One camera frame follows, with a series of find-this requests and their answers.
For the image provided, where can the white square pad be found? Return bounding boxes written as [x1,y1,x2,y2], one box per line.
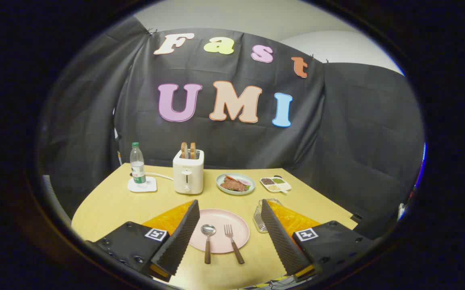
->
[127,176,157,193]

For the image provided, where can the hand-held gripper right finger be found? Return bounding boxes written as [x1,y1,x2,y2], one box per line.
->
[260,199,374,282]

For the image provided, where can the spoon with wooden handle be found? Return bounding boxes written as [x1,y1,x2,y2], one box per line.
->
[200,224,217,264]

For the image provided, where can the light green plate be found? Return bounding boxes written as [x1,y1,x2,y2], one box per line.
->
[216,173,256,195]

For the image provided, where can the clear cutlery drainer basket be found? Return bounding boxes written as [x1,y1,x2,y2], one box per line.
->
[252,198,284,234]

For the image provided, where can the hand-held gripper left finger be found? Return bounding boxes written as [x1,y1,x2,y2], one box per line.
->
[85,199,200,282]

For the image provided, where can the fork with wooden handle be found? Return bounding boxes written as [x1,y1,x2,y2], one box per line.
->
[224,224,245,265]

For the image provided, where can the brown meat slices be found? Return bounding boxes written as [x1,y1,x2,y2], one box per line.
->
[220,177,248,192]

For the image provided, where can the pink plate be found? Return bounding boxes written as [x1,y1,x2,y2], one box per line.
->
[188,209,250,254]

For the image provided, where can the white divided seed dish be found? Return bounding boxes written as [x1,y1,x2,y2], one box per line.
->
[260,176,292,193]

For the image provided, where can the white toaster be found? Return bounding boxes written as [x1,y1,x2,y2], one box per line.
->
[172,149,205,195]

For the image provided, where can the clear plastic water bottle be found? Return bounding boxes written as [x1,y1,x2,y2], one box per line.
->
[130,142,147,185]

